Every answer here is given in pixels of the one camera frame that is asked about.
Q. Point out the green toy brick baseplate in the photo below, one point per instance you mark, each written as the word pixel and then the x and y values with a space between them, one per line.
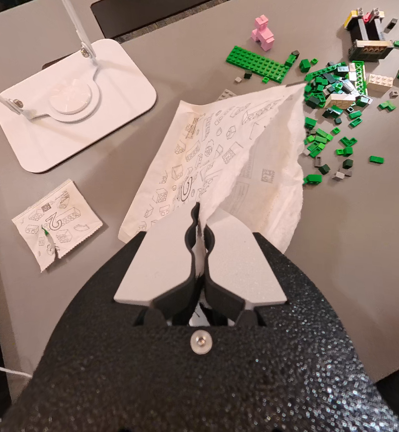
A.
pixel 256 62

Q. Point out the grey toy brick plate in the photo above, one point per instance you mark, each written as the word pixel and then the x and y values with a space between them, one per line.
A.
pixel 227 94

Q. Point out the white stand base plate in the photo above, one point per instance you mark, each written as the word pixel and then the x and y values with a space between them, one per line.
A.
pixel 118 81

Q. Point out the pile of green toy bricks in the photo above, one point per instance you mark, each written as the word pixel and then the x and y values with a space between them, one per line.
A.
pixel 341 81

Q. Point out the black grey toy brick build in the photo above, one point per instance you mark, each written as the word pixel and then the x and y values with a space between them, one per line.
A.
pixel 368 44

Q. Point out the small torn printed paper bag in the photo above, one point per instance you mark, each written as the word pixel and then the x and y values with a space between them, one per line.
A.
pixel 68 219

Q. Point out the large printed white paper bag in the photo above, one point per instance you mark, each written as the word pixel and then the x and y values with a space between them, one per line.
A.
pixel 202 152

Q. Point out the pink toy brick pig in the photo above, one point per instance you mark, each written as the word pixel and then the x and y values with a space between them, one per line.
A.
pixel 262 33

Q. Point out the white toy brick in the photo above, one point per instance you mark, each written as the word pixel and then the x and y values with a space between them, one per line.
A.
pixel 380 82

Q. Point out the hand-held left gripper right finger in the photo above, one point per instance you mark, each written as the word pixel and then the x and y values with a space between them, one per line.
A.
pixel 245 266

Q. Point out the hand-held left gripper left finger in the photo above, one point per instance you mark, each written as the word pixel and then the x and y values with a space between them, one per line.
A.
pixel 152 266

